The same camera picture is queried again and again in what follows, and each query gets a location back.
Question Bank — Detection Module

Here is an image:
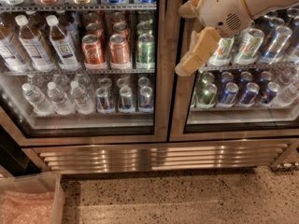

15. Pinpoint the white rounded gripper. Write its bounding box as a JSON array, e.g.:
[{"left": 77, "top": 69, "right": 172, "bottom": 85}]
[{"left": 175, "top": 0, "right": 256, "bottom": 77}]

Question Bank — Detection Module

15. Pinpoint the glass fridge door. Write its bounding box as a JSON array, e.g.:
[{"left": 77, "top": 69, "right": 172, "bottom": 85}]
[
  {"left": 0, "top": 0, "right": 182, "bottom": 147},
  {"left": 169, "top": 0, "right": 299, "bottom": 142}
]

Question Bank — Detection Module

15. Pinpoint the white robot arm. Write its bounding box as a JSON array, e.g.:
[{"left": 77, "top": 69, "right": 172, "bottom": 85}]
[{"left": 175, "top": 0, "right": 299, "bottom": 77}]

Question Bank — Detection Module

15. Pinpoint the water bottle right fridge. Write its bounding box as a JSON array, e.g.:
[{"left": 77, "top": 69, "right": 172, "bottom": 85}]
[{"left": 276, "top": 78, "right": 299, "bottom": 107}]

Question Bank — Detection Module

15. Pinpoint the stainless steel fridge grille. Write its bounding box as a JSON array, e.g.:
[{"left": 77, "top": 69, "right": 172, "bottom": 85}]
[{"left": 24, "top": 138, "right": 298, "bottom": 175}]

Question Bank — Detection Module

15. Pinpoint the left white lemon-lime can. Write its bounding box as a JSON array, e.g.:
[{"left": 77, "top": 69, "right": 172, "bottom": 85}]
[{"left": 207, "top": 37, "right": 235, "bottom": 66}]

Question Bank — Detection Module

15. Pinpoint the white lemon-lime can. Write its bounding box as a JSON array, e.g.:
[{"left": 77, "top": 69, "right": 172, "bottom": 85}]
[
  {"left": 232, "top": 28, "right": 264, "bottom": 65},
  {"left": 207, "top": 37, "right": 235, "bottom": 66}
]

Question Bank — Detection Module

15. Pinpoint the right white lemon-lime can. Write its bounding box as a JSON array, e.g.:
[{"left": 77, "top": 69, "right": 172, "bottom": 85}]
[{"left": 232, "top": 28, "right": 264, "bottom": 65}]

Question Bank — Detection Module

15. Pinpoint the front green soda can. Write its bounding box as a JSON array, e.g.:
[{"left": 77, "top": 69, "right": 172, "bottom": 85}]
[{"left": 136, "top": 33, "right": 155, "bottom": 69}]

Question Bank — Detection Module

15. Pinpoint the green can lower shelf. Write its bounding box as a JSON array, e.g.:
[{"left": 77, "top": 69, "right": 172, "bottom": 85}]
[{"left": 196, "top": 83, "right": 218, "bottom": 108}]

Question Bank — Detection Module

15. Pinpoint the left blue can lower shelf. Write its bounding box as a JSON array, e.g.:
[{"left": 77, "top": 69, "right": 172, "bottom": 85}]
[{"left": 219, "top": 82, "right": 239, "bottom": 106}]

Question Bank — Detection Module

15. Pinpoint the silver blue can middle shelf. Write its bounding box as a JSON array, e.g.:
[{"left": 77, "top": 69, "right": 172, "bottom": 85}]
[{"left": 259, "top": 26, "right": 292, "bottom": 64}]

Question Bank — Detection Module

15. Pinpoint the front right red cola can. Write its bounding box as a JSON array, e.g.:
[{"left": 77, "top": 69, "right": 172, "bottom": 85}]
[{"left": 109, "top": 34, "right": 131, "bottom": 70}]

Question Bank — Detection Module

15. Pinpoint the red cola can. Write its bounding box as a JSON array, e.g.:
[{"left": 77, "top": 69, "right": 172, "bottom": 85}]
[
  {"left": 109, "top": 34, "right": 131, "bottom": 70},
  {"left": 81, "top": 35, "right": 107, "bottom": 70}
]

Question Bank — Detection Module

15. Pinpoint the right blue can lower shelf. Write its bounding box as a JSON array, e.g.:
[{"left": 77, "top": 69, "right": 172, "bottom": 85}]
[{"left": 239, "top": 82, "right": 260, "bottom": 105}]

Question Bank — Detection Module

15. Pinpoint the right energy drink can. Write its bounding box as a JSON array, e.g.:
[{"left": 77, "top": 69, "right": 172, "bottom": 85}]
[{"left": 139, "top": 86, "right": 153, "bottom": 112}]

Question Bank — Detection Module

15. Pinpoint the energy drink can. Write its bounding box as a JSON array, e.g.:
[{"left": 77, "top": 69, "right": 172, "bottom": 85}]
[
  {"left": 119, "top": 86, "right": 135, "bottom": 113},
  {"left": 139, "top": 86, "right": 153, "bottom": 112},
  {"left": 95, "top": 88, "right": 115, "bottom": 114}
]

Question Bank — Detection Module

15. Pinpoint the middle energy drink can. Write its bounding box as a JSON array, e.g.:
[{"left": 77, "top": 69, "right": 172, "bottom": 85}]
[{"left": 119, "top": 86, "right": 135, "bottom": 113}]

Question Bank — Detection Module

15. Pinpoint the front left red cola can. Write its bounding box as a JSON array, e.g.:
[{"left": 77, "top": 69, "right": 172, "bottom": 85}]
[{"left": 81, "top": 35, "right": 107, "bottom": 70}]

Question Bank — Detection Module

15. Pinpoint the left energy drink can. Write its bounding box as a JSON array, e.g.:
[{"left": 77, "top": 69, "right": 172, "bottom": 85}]
[{"left": 95, "top": 88, "right": 115, "bottom": 114}]

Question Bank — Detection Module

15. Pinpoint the right tea bottle white cap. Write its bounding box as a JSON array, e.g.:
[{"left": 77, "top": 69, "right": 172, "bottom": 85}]
[{"left": 46, "top": 15, "right": 81, "bottom": 71}]

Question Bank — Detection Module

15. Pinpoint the tea bottle white cap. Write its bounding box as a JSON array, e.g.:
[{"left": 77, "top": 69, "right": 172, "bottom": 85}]
[
  {"left": 15, "top": 15, "right": 55, "bottom": 72},
  {"left": 46, "top": 15, "right": 81, "bottom": 71}
]

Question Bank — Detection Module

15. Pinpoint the right water bottle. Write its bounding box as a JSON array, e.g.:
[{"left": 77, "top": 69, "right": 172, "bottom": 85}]
[{"left": 70, "top": 80, "right": 94, "bottom": 115}]

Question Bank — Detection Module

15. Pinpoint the water bottle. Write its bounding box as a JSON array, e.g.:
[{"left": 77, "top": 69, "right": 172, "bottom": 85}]
[
  {"left": 21, "top": 83, "right": 55, "bottom": 116},
  {"left": 47, "top": 81, "right": 76, "bottom": 115},
  {"left": 70, "top": 80, "right": 94, "bottom": 115}
]

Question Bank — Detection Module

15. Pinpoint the middle water bottle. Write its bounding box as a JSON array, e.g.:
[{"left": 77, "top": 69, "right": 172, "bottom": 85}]
[{"left": 47, "top": 81, "right": 76, "bottom": 115}]

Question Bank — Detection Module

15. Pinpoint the middle tea bottle white cap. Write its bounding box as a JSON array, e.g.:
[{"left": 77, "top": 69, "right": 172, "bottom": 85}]
[{"left": 15, "top": 15, "right": 55, "bottom": 72}]

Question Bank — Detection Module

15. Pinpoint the left water bottle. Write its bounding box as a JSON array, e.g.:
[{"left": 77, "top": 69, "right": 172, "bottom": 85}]
[{"left": 21, "top": 83, "right": 55, "bottom": 116}]

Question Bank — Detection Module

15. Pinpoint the left tea bottle white label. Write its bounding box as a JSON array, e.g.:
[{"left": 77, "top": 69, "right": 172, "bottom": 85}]
[{"left": 0, "top": 20, "right": 32, "bottom": 72}]

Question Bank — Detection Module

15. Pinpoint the translucent plastic bin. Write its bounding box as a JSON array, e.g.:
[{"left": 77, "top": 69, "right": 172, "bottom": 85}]
[{"left": 0, "top": 173, "right": 65, "bottom": 224}]

